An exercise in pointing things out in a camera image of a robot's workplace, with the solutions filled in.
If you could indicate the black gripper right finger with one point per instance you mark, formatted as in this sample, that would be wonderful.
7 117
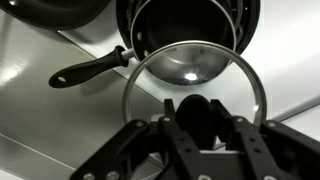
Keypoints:
263 149

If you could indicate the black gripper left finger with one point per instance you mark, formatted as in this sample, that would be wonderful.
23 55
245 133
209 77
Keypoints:
123 154

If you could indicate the small glass lid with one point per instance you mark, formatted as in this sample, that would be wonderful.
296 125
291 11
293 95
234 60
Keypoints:
191 67

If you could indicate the white electric stove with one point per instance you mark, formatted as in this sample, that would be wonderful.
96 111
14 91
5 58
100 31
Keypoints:
284 52

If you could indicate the small black pot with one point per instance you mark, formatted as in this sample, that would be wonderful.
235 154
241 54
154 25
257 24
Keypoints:
158 23

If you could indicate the right rear stove burner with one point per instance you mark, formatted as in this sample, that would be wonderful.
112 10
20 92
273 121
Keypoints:
244 13

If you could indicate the large black frying pan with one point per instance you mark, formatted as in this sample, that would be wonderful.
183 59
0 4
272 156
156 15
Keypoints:
54 14

